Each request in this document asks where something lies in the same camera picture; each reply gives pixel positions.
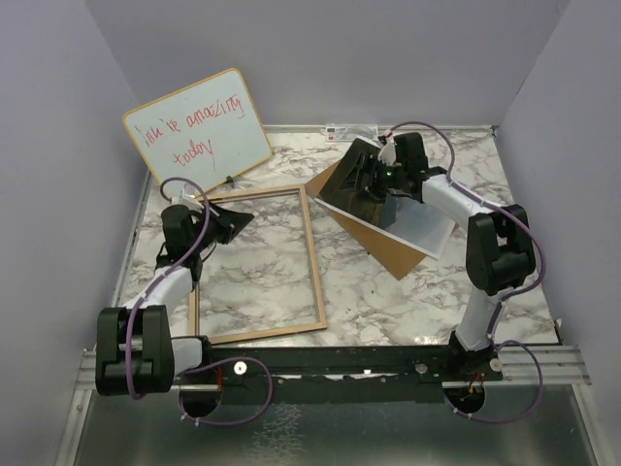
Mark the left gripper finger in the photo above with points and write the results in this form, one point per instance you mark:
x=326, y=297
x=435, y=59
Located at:
x=222, y=217
x=232, y=231

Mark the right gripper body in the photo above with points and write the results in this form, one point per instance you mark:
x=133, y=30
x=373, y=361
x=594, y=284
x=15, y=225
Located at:
x=393, y=175

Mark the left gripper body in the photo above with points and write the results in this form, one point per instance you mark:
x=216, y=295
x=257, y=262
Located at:
x=200, y=222

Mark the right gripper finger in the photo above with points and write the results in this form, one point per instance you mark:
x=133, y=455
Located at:
x=341, y=186
x=355, y=156

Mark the landscape photo print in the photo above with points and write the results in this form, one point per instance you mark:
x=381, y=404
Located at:
x=417, y=226

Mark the wooden picture frame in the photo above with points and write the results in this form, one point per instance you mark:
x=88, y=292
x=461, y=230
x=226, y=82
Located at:
x=265, y=283

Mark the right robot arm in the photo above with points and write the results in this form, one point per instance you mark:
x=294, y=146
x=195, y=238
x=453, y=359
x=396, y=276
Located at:
x=499, y=250

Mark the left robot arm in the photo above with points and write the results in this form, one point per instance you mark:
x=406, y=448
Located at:
x=135, y=353

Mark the brown backing board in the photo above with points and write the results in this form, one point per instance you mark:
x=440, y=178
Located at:
x=398, y=259

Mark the whiteboard with red writing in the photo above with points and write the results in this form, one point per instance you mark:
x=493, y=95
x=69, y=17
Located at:
x=207, y=132

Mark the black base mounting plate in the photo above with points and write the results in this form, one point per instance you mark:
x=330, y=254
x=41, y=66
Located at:
x=324, y=375

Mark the aluminium rail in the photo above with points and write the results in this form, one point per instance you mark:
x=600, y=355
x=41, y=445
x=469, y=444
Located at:
x=559, y=365

